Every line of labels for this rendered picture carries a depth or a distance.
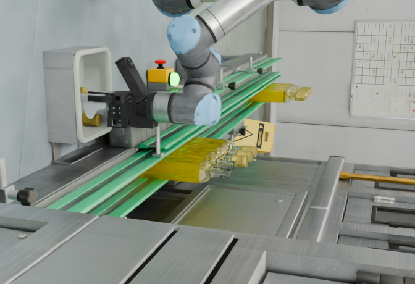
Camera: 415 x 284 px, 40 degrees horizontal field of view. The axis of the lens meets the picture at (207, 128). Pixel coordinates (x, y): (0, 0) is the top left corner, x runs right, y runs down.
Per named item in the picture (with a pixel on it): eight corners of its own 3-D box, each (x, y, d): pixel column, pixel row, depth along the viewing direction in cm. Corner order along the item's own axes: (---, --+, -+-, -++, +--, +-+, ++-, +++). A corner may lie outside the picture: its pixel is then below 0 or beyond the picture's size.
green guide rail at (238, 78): (138, 121, 156) (165, 123, 154) (138, 118, 156) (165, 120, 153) (268, 59, 319) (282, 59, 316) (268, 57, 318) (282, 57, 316)
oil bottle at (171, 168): (136, 177, 159) (209, 184, 152) (135, 158, 157) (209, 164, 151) (144, 171, 164) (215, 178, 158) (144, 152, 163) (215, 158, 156)
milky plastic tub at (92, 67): (49, 142, 139) (81, 145, 136) (43, 50, 134) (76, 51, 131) (85, 128, 155) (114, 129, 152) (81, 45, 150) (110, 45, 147)
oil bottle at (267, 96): (245, 101, 276) (303, 104, 268) (245, 89, 275) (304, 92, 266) (248, 99, 281) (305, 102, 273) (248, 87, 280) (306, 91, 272)
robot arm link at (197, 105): (225, 101, 137) (218, 133, 134) (181, 99, 140) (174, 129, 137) (217, 84, 130) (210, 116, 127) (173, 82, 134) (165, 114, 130)
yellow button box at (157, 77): (146, 89, 193) (166, 90, 191) (146, 67, 192) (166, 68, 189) (154, 86, 200) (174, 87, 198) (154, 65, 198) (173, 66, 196)
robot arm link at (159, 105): (167, 94, 131) (179, 89, 138) (149, 93, 132) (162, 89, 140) (167, 126, 132) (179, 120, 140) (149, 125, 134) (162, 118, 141)
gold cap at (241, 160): (230, 167, 163) (245, 169, 162) (230, 155, 162) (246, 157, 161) (233, 164, 166) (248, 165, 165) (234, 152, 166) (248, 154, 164)
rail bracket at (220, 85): (198, 88, 207) (234, 90, 203) (198, 68, 206) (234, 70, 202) (202, 87, 211) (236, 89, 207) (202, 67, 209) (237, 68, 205)
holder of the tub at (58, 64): (49, 163, 140) (77, 166, 138) (42, 51, 134) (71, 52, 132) (84, 146, 156) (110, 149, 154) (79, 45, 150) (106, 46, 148)
